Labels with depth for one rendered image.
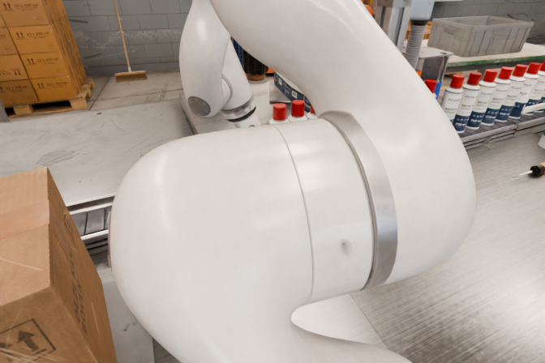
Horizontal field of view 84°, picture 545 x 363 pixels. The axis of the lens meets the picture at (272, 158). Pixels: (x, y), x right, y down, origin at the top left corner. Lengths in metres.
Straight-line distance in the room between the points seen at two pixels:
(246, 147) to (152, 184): 0.05
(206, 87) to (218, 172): 0.42
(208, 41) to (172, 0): 4.59
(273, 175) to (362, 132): 0.06
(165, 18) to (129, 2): 0.50
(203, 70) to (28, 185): 0.30
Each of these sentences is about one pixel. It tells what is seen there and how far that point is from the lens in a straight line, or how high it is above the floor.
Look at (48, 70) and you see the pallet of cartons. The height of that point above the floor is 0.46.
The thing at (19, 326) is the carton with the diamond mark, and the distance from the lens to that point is 0.40.
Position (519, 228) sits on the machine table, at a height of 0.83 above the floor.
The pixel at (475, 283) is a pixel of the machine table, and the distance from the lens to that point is 0.78.
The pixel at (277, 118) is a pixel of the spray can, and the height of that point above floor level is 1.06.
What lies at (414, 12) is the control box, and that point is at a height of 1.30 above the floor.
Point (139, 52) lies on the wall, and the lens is 5.28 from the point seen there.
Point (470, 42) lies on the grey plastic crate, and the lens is 2.76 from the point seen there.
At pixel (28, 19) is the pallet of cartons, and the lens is 3.95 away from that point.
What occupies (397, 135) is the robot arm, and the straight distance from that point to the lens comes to 0.19.
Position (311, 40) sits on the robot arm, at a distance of 0.20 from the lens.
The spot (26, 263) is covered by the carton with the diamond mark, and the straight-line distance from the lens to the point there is 0.40.
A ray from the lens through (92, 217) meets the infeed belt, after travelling 0.82.
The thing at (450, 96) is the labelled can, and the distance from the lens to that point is 1.12.
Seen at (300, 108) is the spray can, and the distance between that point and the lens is 0.76.
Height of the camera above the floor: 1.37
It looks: 32 degrees down
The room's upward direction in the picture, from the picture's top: straight up
